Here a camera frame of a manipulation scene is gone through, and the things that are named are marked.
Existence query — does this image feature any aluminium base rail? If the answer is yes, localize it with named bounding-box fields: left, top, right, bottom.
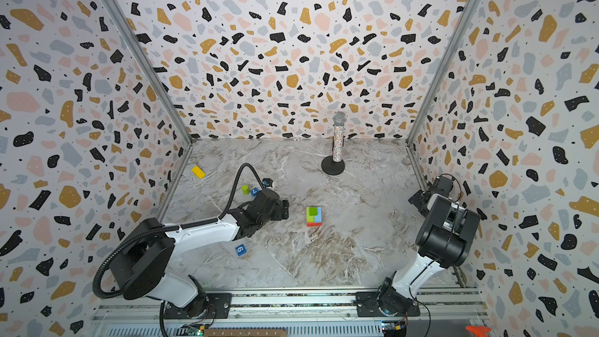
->
left=88, top=286, right=491, bottom=336

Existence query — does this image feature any black round microphone stand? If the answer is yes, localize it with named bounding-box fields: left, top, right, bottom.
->
left=321, top=155, right=346, bottom=176

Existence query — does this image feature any red clamp handle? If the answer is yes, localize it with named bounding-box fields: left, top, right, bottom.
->
left=465, top=325, right=492, bottom=337

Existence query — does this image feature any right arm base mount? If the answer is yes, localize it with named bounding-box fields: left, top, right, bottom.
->
left=355, top=290, right=421, bottom=318

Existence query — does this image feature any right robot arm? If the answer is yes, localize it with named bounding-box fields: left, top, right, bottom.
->
left=377, top=173, right=480, bottom=316

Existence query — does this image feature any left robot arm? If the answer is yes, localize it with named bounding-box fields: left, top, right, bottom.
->
left=93, top=188, right=290, bottom=318

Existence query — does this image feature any blue number six cube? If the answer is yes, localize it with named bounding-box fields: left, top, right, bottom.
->
left=236, top=244, right=246, bottom=257

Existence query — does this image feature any yellow flat rectangular block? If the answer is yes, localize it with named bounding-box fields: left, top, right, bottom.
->
left=192, top=165, right=206, bottom=179

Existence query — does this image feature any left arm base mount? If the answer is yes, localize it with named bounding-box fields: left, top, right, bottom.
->
left=163, top=293, right=232, bottom=321

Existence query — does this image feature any black corrugated cable hose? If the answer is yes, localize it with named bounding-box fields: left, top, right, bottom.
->
left=92, top=162, right=265, bottom=300

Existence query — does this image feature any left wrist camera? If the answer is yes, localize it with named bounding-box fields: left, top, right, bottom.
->
left=262, top=178, right=274, bottom=189

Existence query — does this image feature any light blue block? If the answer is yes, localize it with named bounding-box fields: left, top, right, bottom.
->
left=314, top=207, right=322, bottom=223

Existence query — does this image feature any glitter microphone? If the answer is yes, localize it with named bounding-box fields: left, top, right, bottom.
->
left=332, top=112, right=346, bottom=163

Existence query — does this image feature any wooden strip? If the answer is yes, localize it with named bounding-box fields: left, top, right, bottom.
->
left=203, top=329, right=288, bottom=337

